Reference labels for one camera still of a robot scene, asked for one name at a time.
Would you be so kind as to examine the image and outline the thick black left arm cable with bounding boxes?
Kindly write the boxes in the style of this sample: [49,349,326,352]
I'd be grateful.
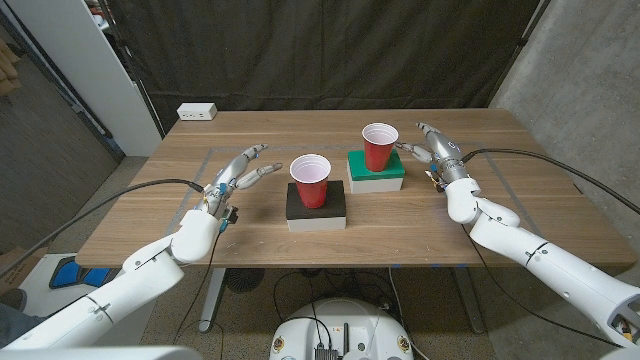
[0,178,206,281]

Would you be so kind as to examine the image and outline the tan stacked boards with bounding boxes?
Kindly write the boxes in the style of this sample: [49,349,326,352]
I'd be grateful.
[0,37,22,97]

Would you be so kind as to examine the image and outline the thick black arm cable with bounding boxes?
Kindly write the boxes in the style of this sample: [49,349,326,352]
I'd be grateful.
[460,147,640,216]
[0,178,206,281]

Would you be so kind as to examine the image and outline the white power strip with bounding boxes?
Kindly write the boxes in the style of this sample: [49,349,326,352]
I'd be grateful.
[176,102,219,122]

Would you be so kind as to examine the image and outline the green-topped white block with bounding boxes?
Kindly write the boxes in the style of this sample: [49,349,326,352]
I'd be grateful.
[346,148,406,195]

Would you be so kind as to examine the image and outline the black round floor fan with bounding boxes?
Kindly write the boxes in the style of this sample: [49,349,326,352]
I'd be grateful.
[225,268,266,294]

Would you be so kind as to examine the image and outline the right wrist camera connectors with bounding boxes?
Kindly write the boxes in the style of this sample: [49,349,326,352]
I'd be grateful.
[424,168,447,194]

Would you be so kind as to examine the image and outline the black backdrop stand pole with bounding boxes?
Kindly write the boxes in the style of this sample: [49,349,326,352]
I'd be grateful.
[97,0,167,140]
[487,0,552,109]

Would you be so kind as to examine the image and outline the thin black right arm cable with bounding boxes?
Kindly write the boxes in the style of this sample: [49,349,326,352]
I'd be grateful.
[459,224,624,348]

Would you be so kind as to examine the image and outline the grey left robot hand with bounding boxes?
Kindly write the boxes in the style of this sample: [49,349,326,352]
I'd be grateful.
[194,143,284,218]

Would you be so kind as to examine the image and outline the white cabinet panel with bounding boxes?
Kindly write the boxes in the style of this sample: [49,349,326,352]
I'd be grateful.
[4,0,164,158]

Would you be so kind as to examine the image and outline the red plastic cup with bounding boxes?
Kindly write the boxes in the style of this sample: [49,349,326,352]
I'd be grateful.
[361,122,400,173]
[289,153,333,210]

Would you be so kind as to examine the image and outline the grey floor cable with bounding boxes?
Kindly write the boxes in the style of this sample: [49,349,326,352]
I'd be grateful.
[387,267,432,360]

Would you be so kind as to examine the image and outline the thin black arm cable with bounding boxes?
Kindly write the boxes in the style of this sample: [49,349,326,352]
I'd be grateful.
[459,224,624,348]
[172,230,224,346]

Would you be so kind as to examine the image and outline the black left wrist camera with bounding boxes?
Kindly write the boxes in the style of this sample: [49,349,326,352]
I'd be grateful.
[219,204,241,234]

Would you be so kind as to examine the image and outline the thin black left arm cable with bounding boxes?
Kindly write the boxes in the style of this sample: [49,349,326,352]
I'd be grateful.
[172,230,224,346]

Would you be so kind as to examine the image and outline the black floor cable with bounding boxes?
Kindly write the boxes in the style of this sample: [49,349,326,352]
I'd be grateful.
[272,269,334,351]

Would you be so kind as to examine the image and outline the grey table leg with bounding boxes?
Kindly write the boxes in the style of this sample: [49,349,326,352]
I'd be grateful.
[198,268,228,335]
[451,267,487,335]

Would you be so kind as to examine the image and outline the black-topped white block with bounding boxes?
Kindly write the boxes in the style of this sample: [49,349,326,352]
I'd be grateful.
[285,180,348,233]

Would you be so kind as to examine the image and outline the blue and black pad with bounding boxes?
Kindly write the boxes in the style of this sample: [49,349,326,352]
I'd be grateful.
[48,256,121,290]

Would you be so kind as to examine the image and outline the white floor platform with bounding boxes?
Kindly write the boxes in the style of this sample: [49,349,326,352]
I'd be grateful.
[18,252,157,347]

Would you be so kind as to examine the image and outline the dark shoe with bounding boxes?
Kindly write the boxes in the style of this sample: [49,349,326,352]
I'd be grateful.
[0,288,29,312]

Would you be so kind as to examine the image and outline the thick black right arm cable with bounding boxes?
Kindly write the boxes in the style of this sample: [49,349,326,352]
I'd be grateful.
[460,147,640,216]

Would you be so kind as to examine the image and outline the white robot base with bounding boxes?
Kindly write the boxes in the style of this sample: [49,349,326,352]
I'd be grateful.
[269,298,415,360]

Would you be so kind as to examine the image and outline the person's leg in jeans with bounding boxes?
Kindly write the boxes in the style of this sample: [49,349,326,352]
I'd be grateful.
[0,303,49,347]

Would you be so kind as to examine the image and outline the dark grey backdrop curtain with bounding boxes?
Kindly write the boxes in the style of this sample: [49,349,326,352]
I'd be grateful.
[107,0,542,135]

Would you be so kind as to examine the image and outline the brown cardboard box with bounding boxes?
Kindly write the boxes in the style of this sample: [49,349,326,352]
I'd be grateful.
[0,245,50,294]

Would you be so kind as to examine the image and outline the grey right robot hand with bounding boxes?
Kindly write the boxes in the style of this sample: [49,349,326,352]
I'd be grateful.
[394,122,472,186]

